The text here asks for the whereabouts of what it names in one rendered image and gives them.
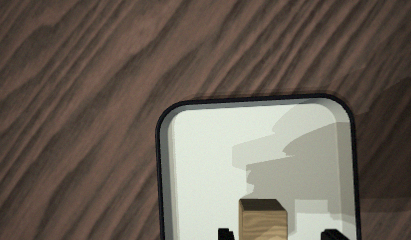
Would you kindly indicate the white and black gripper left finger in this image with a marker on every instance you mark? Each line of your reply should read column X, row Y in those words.
column 225, row 234

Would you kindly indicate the white tray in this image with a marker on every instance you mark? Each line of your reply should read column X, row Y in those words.
column 299, row 149

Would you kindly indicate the wooden block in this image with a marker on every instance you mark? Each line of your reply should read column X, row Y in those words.
column 262, row 219

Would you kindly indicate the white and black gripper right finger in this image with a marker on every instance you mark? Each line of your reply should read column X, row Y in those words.
column 332, row 234

